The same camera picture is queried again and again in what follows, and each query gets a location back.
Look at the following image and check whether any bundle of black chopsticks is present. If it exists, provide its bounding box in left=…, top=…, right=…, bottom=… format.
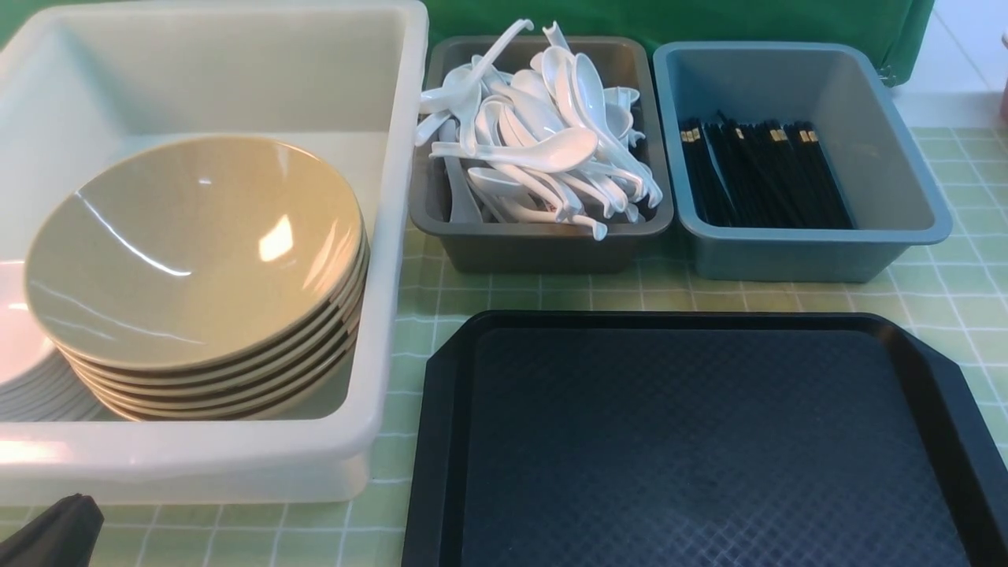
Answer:
left=678, top=112, right=854, bottom=230

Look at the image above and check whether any grey plastic spoon bin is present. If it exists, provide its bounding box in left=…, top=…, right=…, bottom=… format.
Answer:
left=408, top=36, right=676, bottom=274

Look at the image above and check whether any black plastic serving tray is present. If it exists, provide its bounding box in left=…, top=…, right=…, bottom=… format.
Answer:
left=401, top=311, right=1007, bottom=566

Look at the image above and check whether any tan noodle bowl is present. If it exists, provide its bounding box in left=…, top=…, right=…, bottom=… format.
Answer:
left=24, top=134, right=366, bottom=371

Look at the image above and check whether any blue plastic chopstick bin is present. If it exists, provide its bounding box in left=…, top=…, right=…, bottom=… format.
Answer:
left=653, top=42, right=953, bottom=284

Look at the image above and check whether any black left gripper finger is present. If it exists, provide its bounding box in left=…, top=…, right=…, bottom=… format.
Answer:
left=1, top=493, right=105, bottom=566

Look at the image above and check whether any green checkered tablecloth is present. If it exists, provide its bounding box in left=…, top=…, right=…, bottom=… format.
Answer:
left=91, top=127, right=1007, bottom=566

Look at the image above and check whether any large white plastic tub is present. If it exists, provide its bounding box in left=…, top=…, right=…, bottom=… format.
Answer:
left=2, top=1, right=428, bottom=506

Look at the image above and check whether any pile of white spoons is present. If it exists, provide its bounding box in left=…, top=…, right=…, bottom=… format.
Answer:
left=414, top=23, right=665, bottom=241

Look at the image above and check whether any stack of white plates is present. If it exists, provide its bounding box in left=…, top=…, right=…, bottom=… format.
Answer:
left=1, top=261, right=103, bottom=422

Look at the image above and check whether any stack of tan bowls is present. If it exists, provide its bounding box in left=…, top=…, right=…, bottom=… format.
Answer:
left=57, top=243, right=370, bottom=422

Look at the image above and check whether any white soup spoon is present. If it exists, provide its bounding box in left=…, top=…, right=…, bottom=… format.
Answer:
left=419, top=19, right=534, bottom=115

